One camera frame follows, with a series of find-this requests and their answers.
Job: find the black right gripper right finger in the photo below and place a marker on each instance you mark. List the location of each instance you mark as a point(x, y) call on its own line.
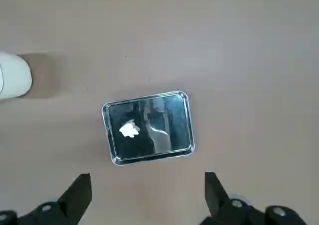
point(219, 202)

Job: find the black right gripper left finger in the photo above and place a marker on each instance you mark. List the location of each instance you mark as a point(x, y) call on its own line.
point(72, 200)

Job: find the white paper ball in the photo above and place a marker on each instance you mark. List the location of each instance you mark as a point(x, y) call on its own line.
point(129, 129)

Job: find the rectangular metal tray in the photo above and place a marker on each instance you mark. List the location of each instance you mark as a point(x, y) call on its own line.
point(159, 115)

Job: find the beige lidded trash bin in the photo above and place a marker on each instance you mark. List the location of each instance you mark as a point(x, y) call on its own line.
point(13, 75)

